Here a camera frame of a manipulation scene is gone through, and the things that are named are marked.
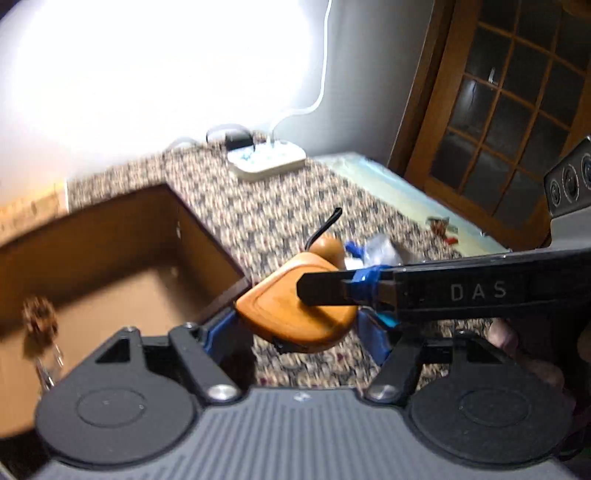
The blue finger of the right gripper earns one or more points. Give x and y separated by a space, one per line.
360 287

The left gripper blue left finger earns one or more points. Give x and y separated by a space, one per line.
222 333

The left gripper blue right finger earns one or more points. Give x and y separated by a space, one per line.
378 332

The orange tape measure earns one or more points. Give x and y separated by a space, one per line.
273 311

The wooden gourd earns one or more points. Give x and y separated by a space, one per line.
326 245

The white plastic bag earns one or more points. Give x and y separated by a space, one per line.
379 250

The brown cardboard box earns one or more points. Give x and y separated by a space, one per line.
141 259

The white power strip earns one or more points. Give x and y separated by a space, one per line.
263 160

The brown pine cone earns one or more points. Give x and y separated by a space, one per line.
39 319

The black power adapter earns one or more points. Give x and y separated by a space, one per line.
238 139

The wooden glass door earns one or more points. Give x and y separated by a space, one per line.
501 93

